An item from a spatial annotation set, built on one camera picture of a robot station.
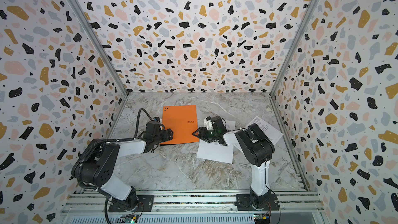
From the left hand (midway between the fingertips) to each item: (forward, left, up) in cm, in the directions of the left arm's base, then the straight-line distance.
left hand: (168, 130), depth 95 cm
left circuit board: (-44, +12, -4) cm, 46 cm away
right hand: (-3, -15, +1) cm, 15 cm away
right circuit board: (-45, -48, -5) cm, 66 cm away
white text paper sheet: (-12, -29, -4) cm, 31 cm away
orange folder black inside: (+11, -7, -5) cm, 14 cm away
